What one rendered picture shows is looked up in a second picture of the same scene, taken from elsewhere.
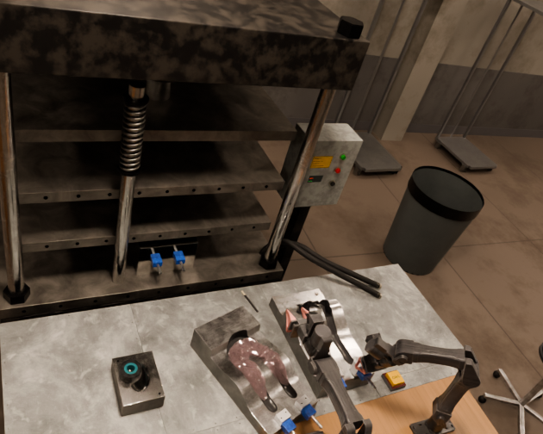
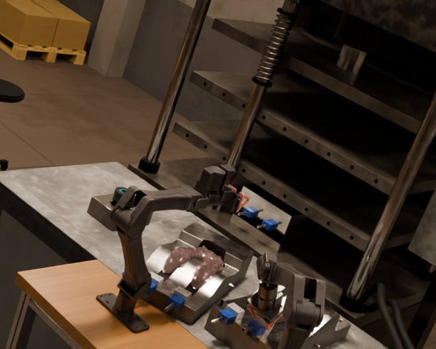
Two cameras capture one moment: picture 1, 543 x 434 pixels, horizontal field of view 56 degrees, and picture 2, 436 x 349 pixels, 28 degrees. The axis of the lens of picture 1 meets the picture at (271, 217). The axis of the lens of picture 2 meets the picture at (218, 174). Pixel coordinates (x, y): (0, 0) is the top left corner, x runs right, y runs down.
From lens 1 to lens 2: 2.70 m
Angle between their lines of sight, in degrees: 62
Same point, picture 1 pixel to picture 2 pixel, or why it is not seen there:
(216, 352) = (185, 241)
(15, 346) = (105, 168)
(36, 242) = (183, 127)
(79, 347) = not seen: hidden behind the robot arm
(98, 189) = (238, 96)
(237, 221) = (340, 221)
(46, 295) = (161, 181)
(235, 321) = (228, 245)
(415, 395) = not seen: outside the picture
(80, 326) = not seen: hidden behind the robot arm
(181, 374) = (151, 241)
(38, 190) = (205, 76)
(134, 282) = (221, 220)
